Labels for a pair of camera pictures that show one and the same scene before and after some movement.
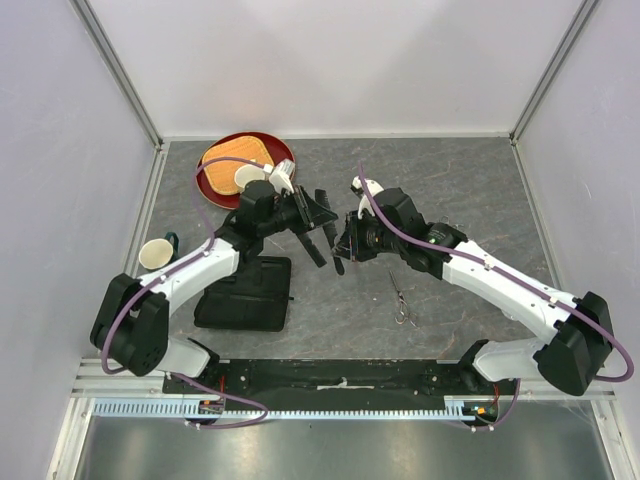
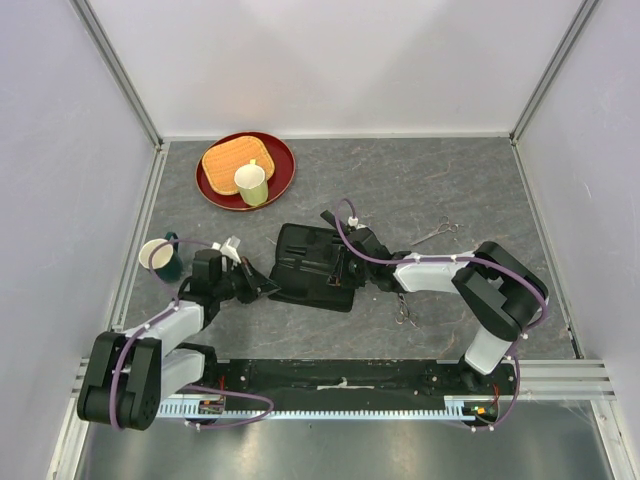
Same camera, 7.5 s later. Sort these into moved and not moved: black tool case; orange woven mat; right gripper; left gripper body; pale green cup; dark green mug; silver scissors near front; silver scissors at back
Moved: left gripper body; right gripper; black tool case
Not moved: pale green cup; dark green mug; orange woven mat; silver scissors near front; silver scissors at back
